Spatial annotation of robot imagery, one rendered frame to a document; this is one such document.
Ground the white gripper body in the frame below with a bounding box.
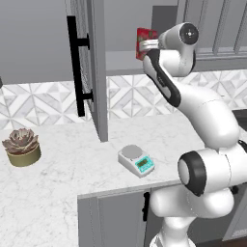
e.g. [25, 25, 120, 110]
[140, 38, 161, 55]

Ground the grey base cabinet door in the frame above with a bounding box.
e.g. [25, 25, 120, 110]
[77, 188, 152, 247]

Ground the grey open cabinet shelf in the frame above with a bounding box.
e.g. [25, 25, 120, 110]
[103, 0, 179, 77]

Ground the dark sink basin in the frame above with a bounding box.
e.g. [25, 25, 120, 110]
[231, 108, 247, 132]

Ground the potted succulent plant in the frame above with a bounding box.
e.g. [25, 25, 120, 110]
[1, 127, 42, 168]

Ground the black cabinet door handle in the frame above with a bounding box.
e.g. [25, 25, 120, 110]
[66, 15, 95, 118]

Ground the grey panelled wall cabinet door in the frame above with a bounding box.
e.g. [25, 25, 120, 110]
[176, 0, 247, 73]

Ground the grey open cabinet door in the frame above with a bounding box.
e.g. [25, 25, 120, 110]
[65, 0, 109, 143]

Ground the red cereal box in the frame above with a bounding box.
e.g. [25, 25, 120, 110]
[135, 27, 159, 62]

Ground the white digital scale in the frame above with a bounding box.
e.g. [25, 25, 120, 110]
[117, 144, 156, 178]

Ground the black base cabinet handle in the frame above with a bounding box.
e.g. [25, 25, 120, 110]
[142, 191, 151, 223]

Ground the grey wall cabinet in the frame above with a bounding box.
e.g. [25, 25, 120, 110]
[0, 0, 75, 86]

